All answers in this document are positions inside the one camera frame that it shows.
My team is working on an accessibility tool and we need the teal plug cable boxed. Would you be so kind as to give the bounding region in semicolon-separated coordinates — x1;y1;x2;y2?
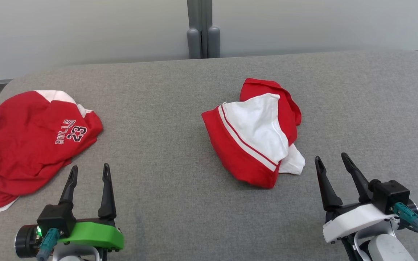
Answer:
393;202;418;254
37;228;61;261

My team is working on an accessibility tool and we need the red Bulls 23 garment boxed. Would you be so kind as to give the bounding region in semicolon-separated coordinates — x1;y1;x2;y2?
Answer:
0;90;103;212

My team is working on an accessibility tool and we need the right teal plug cable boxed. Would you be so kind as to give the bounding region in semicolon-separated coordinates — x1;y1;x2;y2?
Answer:
393;202;418;254

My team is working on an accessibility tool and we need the red and white jersey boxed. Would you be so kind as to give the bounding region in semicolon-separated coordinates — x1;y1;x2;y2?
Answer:
201;78;306;189

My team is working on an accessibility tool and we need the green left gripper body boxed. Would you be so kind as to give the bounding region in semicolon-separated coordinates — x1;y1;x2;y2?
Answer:
58;217;124;252

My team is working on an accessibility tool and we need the black left gripper motor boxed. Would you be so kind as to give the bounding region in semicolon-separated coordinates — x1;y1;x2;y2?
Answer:
15;224;42;258

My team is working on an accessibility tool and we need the left teal plug cable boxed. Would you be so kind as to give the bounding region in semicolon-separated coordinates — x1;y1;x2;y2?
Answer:
37;228;61;261

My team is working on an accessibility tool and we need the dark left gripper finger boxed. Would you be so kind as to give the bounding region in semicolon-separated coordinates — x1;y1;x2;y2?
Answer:
60;166;79;204
98;163;117;219

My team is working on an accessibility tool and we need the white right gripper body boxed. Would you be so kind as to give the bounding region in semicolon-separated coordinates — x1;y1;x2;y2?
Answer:
322;203;397;243

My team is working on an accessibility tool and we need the black right gripper motor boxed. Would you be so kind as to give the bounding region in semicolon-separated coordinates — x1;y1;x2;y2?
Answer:
407;199;418;219

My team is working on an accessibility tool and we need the grey wall post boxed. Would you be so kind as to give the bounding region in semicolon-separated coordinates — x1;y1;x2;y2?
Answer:
187;0;221;59

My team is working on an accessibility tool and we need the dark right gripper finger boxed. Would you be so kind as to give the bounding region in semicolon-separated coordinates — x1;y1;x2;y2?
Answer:
341;153;373;204
315;156;343;212

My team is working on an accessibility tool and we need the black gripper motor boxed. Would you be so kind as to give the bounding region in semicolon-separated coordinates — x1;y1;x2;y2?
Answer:
407;199;418;219
15;224;42;258

